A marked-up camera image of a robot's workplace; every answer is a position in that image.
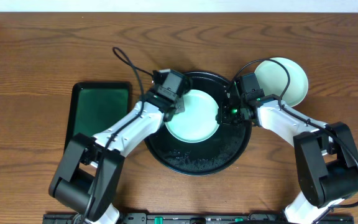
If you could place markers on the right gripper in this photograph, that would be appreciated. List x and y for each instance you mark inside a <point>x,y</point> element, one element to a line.
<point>222,116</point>

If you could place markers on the mint green plate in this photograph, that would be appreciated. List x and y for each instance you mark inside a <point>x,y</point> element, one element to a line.
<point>198,121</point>

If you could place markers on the white plate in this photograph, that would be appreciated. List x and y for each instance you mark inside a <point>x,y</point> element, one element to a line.
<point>273,79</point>

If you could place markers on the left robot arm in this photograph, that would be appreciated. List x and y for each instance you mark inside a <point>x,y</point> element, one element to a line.
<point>90,169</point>

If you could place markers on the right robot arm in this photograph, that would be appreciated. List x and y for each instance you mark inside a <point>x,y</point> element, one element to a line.
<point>326,154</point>

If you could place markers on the black rectangular tray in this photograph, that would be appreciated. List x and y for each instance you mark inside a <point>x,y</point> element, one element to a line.
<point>96,106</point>

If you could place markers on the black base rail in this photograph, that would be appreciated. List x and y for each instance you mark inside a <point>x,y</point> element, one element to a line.
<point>142,218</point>

